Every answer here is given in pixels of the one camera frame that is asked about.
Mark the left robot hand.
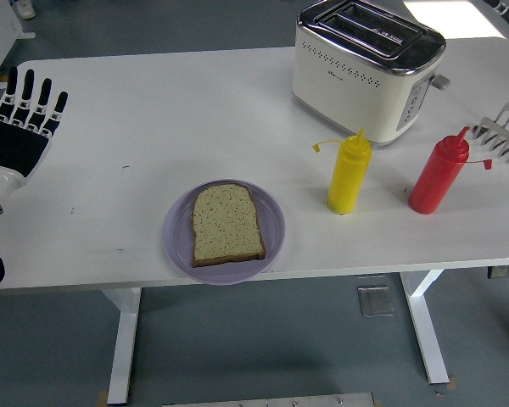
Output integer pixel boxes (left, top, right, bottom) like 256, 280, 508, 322
0, 66, 69, 204

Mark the white chrome toaster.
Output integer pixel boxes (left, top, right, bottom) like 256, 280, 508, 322
291, 0, 452, 148

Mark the bread slice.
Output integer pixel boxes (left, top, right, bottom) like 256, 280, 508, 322
190, 182, 267, 268

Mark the purple plate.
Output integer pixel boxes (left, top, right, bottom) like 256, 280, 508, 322
161, 178, 287, 286

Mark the white equipment cabinet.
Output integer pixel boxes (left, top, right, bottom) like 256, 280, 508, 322
0, 0, 37, 90

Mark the metal toast rack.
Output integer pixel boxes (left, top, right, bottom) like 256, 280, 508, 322
470, 103, 509, 164

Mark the person's white shoe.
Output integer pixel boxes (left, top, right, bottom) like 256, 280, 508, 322
16, 0, 37, 20

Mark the red squeeze bottle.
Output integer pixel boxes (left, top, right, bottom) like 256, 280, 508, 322
407, 125, 492, 215

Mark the white table leg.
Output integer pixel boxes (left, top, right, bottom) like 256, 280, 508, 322
100, 287, 143, 405
397, 269, 450, 386

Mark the yellow squeeze bottle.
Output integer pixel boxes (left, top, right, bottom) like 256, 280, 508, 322
311, 128, 372, 215

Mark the metal floor socket cover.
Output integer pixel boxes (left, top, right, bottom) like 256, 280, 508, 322
356, 284, 396, 318

